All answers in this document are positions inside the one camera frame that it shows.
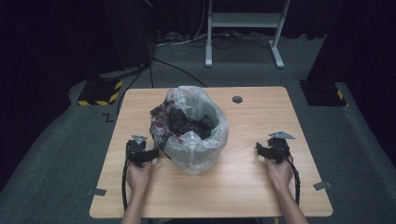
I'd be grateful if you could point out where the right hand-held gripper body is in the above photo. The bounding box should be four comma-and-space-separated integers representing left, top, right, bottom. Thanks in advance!
267, 131, 296, 164

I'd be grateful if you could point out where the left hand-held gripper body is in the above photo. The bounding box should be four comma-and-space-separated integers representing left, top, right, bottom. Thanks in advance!
125, 133, 149, 168

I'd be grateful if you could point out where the clear plastic bin bag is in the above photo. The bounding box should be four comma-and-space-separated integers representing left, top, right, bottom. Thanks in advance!
148, 85, 230, 176

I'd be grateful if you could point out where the person's right hand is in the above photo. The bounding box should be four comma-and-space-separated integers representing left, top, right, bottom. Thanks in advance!
264, 157, 294, 191

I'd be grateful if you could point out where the person's left hand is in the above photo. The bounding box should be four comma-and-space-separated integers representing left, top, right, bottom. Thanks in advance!
126, 161, 154, 196

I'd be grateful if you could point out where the red snack packet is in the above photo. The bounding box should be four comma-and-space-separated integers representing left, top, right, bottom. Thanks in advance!
150, 101, 173, 151

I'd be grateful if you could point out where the black crumpled plastic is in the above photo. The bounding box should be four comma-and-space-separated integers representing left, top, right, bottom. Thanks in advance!
167, 106, 217, 141

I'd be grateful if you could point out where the grey tape piece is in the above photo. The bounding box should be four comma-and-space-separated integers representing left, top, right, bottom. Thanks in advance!
312, 180, 332, 191
87, 188, 107, 197

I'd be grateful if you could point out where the black base with yellow mark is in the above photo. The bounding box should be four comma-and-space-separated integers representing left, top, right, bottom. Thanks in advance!
299, 79, 348, 107

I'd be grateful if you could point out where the black yellow striped base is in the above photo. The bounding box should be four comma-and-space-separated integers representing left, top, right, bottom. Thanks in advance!
77, 77, 124, 107

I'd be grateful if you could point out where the dark upright panel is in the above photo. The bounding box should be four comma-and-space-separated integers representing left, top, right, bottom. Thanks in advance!
104, 0, 154, 72

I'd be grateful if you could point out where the white metal stand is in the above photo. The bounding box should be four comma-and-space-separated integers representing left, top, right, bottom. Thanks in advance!
204, 0, 292, 70

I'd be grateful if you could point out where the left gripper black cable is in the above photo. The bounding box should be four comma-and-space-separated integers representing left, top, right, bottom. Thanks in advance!
121, 140, 131, 211

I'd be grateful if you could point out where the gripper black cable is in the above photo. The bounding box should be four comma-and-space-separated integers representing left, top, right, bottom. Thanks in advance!
281, 152, 301, 207
121, 140, 131, 211

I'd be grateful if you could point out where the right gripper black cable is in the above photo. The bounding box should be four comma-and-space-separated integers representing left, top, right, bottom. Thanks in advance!
281, 152, 301, 207

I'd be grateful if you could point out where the thin black floor cable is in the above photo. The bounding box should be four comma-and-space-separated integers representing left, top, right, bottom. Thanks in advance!
151, 57, 208, 89

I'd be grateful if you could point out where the tangle of floor cables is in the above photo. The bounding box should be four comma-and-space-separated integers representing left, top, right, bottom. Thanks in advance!
154, 0, 273, 51

